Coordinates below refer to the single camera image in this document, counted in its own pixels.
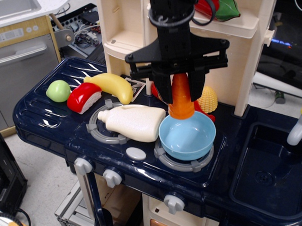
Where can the grey round stove button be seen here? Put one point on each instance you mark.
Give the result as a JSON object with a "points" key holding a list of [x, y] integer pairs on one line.
{"points": [[135, 154]]}

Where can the grey left stove burner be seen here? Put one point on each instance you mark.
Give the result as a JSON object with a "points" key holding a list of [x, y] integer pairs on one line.
{"points": [[98, 131]]}

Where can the grey left stove knob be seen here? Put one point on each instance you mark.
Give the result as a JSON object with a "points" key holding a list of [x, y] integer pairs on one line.
{"points": [[82, 166]]}

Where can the grey right stove burner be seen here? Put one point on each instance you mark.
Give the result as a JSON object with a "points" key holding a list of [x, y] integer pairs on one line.
{"points": [[193, 166]]}

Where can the navy toy kitchen counter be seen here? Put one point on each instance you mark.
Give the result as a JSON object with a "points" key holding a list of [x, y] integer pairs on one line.
{"points": [[253, 179]]}

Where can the cream toy bottle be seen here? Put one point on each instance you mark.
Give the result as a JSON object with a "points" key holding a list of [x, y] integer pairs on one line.
{"points": [[137, 122]]}

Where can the aluminium frame rail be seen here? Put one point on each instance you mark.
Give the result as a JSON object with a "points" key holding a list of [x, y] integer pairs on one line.
{"points": [[73, 211]]}

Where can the black computer case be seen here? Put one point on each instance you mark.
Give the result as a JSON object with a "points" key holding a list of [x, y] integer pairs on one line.
{"points": [[13, 184]]}

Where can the green toy apple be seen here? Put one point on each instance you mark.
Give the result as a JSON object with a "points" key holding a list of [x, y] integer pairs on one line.
{"points": [[58, 91]]}

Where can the red white toy sushi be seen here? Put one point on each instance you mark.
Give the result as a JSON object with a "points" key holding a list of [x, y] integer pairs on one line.
{"points": [[83, 97]]}

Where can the cream toy kitchen shelf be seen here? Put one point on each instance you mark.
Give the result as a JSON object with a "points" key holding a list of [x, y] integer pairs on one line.
{"points": [[125, 28]]}

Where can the red toy chili pepper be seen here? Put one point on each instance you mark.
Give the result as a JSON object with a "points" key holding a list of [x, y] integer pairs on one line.
{"points": [[225, 9]]}

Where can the red toy ketchup bottle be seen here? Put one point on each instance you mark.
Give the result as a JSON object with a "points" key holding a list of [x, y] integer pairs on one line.
{"points": [[196, 103]]}

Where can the grey middle stove knob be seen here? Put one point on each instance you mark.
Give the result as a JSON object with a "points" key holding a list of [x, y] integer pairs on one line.
{"points": [[112, 178]]}

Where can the yellow toy banana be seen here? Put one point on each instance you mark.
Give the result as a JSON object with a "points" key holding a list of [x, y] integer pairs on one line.
{"points": [[114, 85]]}

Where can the grey toy dishwasher cabinet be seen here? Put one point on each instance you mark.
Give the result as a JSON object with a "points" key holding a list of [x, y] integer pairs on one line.
{"points": [[30, 39]]}

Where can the yellow toy corn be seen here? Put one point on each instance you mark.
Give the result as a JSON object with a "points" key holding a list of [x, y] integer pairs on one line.
{"points": [[208, 101]]}

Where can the grey stove knob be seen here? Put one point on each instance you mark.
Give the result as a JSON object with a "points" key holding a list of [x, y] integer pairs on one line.
{"points": [[174, 204], [112, 178], [82, 166]]}

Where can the grey right stove knob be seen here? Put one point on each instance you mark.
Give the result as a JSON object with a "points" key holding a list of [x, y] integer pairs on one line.
{"points": [[174, 204]]}

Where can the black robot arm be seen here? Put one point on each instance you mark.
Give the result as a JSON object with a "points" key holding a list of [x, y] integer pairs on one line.
{"points": [[170, 14]]}

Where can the light blue plastic bowl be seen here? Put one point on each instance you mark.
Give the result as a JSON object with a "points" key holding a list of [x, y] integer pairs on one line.
{"points": [[187, 139]]}

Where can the orange toy carrot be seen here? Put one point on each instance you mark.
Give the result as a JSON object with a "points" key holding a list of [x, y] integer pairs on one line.
{"points": [[182, 106]]}

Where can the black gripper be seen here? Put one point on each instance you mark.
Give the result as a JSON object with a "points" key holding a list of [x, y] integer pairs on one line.
{"points": [[178, 51]]}

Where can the grey stove burner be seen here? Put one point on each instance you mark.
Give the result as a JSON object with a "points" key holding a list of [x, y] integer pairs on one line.
{"points": [[193, 166], [98, 131]]}

